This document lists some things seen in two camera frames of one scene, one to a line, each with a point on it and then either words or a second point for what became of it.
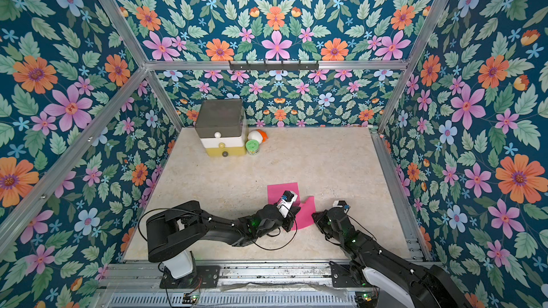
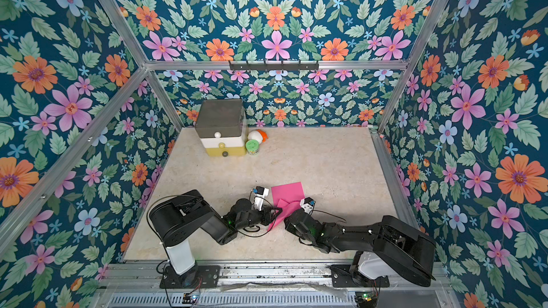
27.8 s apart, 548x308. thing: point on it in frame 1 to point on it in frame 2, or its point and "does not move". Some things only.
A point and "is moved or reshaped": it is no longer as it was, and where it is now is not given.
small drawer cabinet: [221, 125] does not move
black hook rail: [274, 67] does not move
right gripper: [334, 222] to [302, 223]
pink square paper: [304, 218] is moved or reshaped
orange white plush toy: [257, 135] does not move
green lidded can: [252, 147] does not move
